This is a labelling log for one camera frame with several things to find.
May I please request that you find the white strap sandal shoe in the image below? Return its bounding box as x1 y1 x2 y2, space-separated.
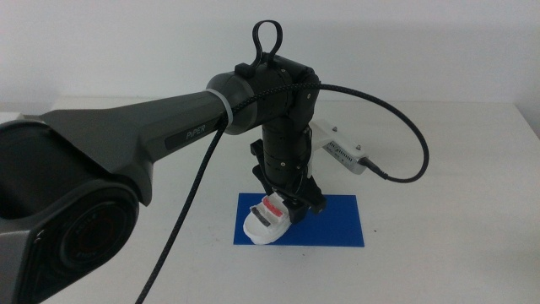
242 191 293 246

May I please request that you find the blue rectangular mat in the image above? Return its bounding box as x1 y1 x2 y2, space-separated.
233 193 365 248

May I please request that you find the black zip tie loop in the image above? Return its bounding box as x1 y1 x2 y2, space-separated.
234 19 284 79

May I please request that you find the white side table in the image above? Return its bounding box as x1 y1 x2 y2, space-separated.
0 110 25 124

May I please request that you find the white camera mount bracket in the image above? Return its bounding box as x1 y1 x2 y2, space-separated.
305 118 339 179

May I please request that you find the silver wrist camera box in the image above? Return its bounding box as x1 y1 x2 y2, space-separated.
321 138 370 176

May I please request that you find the white cable tie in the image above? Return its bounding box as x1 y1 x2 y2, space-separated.
205 88 235 128

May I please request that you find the black braided cable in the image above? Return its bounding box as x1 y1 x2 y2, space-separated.
134 82 431 304

